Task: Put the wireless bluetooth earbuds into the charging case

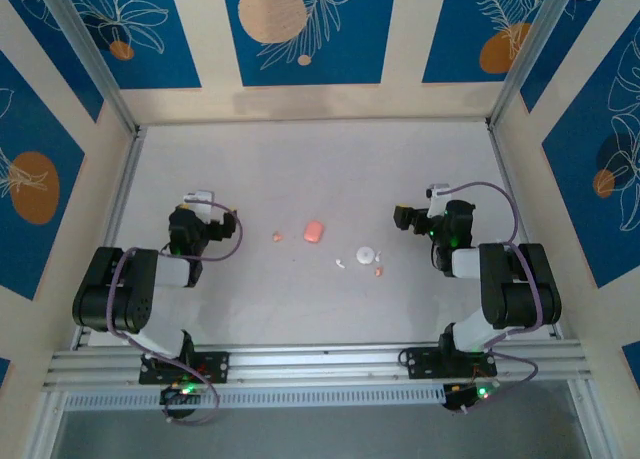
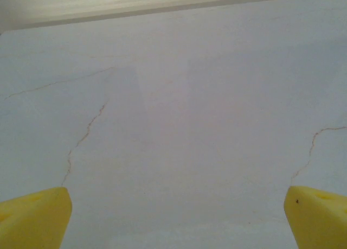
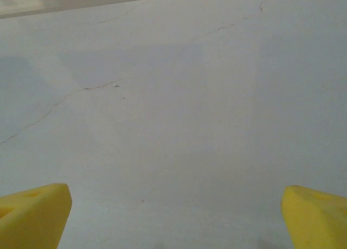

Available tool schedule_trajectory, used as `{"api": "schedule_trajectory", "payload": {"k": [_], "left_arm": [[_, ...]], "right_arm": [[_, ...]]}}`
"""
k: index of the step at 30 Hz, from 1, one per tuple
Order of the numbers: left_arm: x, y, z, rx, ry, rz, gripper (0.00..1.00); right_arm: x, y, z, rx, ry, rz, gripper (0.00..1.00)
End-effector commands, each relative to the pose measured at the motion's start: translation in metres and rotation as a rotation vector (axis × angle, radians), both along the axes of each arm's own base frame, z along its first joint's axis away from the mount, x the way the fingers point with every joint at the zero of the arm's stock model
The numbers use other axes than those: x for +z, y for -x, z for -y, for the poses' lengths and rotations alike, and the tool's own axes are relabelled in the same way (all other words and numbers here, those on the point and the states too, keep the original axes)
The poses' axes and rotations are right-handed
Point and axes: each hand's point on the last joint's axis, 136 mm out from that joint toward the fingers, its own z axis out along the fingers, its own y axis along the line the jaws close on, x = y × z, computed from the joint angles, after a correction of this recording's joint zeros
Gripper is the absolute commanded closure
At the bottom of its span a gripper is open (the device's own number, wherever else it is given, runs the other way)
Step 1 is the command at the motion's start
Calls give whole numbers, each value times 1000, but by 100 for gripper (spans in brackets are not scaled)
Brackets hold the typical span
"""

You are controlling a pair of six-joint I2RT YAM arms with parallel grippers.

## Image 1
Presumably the black controller board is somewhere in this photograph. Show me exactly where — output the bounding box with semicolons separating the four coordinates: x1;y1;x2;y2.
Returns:
158;382;207;408
442;381;497;413

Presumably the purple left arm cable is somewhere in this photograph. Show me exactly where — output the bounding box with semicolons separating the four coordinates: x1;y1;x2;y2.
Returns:
106;202;246;425

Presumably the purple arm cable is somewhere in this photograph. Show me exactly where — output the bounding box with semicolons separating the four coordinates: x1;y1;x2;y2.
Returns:
106;202;246;425
446;180;547;414

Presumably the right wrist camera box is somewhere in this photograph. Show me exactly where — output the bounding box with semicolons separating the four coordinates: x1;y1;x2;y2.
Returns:
425;182;451;218

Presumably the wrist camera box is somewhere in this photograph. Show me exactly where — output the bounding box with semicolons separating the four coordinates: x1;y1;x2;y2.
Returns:
425;182;451;218
182;189;217;215

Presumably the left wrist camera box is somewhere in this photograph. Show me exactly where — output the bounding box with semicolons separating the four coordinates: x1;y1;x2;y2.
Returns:
182;189;217;215

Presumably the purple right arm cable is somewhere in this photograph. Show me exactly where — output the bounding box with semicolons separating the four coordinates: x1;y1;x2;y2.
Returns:
446;180;547;414

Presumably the aluminium table side rail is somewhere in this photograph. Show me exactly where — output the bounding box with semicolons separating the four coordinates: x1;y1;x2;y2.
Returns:
73;126;147;351
487;123;564;341

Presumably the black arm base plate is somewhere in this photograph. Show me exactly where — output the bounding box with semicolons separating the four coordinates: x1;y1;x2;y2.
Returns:
399;346;499;380
138;351;230;385

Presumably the aluminium frame cross rail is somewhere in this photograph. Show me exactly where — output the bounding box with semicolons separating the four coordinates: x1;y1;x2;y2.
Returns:
42;339;596;394

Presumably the grey slotted cable duct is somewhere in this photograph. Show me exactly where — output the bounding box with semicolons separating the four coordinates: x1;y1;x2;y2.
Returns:
63;384;447;413

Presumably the aluminium frame post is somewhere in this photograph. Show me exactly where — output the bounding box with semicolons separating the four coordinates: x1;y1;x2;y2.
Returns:
37;0;141;138
485;0;574;130

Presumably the aluminium frame leg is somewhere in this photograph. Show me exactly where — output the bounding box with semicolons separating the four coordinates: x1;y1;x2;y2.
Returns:
27;391;69;459
567;378;609;459

